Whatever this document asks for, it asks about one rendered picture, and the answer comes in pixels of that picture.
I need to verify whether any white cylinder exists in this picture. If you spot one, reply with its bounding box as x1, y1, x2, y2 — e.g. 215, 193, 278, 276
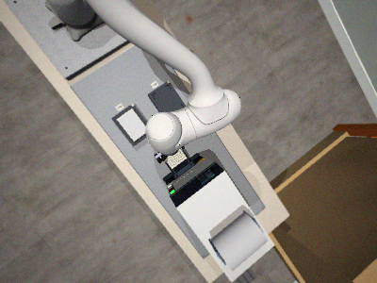
211, 212, 268, 271

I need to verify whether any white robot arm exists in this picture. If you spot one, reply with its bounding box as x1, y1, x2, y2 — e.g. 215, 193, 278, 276
45, 0, 242, 156

